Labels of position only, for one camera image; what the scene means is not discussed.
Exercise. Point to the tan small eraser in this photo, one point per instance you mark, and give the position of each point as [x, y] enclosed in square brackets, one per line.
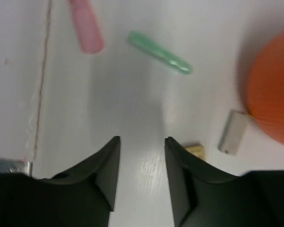
[196, 150]

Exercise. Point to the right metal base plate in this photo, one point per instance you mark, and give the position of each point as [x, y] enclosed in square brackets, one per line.
[15, 166]

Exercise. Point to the orange round divided container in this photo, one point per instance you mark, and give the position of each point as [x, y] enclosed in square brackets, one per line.
[265, 90]

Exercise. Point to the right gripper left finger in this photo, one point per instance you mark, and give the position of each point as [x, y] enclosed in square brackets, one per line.
[81, 196]

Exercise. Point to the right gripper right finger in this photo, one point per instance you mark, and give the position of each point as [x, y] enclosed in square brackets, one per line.
[204, 196]

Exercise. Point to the pink highlighter pen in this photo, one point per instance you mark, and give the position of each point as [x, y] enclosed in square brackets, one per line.
[86, 26]

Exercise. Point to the grey eraser block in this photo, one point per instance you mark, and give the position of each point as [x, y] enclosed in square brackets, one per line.
[233, 133]

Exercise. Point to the green highlighter pen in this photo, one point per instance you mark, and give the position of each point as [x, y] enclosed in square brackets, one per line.
[144, 43]

